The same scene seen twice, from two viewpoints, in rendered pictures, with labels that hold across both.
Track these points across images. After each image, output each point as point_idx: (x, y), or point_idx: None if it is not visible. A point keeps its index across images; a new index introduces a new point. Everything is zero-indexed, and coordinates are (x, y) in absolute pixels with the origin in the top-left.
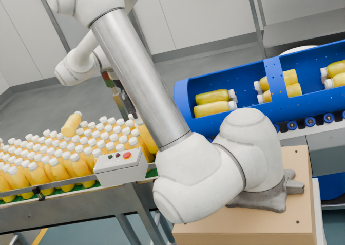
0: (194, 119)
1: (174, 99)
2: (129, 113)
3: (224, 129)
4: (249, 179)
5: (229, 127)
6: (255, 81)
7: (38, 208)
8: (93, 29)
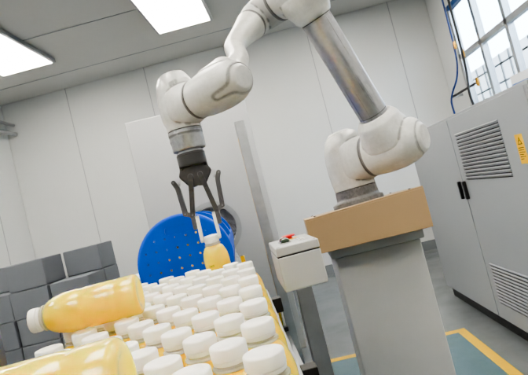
0: (230, 240)
1: (205, 217)
2: (224, 205)
3: (352, 130)
4: None
5: (352, 129)
6: (159, 262)
7: None
8: (331, 13)
